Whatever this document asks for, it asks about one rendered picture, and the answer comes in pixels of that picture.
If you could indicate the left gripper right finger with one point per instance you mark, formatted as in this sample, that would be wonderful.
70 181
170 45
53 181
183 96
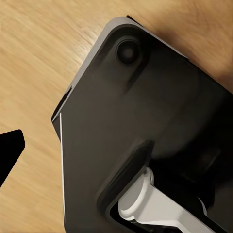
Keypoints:
225 144

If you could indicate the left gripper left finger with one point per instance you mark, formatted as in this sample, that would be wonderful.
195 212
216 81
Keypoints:
11 146

